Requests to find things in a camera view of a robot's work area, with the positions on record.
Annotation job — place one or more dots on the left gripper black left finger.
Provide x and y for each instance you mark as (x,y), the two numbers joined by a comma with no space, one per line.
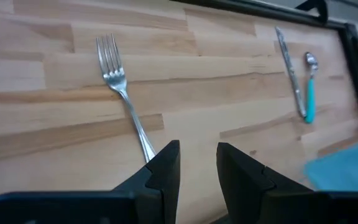
(166,174)

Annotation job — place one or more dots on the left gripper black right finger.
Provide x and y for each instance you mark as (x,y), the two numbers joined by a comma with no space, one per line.
(241,180)

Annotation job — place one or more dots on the silver metal fork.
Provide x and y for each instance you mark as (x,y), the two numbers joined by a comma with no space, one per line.
(117,79)

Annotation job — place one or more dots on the teal cloth napkin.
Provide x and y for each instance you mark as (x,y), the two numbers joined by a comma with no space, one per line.
(346,168)

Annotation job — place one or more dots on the silver metal knife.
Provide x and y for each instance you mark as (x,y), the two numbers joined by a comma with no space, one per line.
(291,73)

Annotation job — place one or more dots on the black table edge frame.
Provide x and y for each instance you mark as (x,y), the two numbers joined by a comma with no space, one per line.
(352,53)

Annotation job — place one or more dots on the black bracket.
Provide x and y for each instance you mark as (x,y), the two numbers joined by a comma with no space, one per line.
(322,9)

